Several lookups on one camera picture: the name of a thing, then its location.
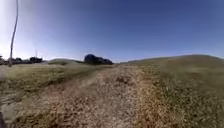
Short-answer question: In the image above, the dry grassy hillside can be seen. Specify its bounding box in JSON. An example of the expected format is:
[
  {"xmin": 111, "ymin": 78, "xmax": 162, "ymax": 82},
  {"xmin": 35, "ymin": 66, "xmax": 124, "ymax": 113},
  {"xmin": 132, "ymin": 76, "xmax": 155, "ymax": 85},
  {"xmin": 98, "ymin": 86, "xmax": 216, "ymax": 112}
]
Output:
[{"xmin": 119, "ymin": 54, "xmax": 224, "ymax": 128}]

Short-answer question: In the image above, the distant row of trees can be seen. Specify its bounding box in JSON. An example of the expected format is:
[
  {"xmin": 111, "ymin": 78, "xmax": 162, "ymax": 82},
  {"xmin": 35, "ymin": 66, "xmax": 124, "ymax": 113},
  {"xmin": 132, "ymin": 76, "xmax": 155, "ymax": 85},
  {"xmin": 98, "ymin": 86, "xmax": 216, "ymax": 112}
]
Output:
[{"xmin": 0, "ymin": 55, "xmax": 44, "ymax": 66}]

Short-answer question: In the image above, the dark bushy tree clump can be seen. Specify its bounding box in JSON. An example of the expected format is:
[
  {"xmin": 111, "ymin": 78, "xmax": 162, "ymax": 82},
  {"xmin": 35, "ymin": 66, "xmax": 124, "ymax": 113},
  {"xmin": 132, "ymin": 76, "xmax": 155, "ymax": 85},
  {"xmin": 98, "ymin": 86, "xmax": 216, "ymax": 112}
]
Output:
[{"xmin": 83, "ymin": 53, "xmax": 114, "ymax": 66}]

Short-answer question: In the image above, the thin leaning pole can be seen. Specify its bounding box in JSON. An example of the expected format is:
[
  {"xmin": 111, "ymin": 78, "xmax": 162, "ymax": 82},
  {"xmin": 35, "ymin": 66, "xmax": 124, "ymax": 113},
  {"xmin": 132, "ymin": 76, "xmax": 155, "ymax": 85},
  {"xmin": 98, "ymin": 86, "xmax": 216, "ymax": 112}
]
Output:
[{"xmin": 7, "ymin": 0, "xmax": 20, "ymax": 68}]

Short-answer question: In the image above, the brown dirt path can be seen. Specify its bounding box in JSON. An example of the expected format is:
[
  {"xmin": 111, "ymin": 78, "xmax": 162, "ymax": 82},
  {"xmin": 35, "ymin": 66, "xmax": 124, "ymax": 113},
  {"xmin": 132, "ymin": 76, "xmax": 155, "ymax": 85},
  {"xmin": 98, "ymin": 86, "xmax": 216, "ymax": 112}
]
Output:
[{"xmin": 0, "ymin": 63, "xmax": 152, "ymax": 128}]

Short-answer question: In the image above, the dry grass field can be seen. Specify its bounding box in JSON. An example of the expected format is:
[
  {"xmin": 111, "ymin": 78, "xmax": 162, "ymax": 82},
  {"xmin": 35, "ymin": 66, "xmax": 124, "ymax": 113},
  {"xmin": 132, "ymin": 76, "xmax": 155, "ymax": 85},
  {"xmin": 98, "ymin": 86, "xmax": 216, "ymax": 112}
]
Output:
[{"xmin": 0, "ymin": 58, "xmax": 113, "ymax": 109}]

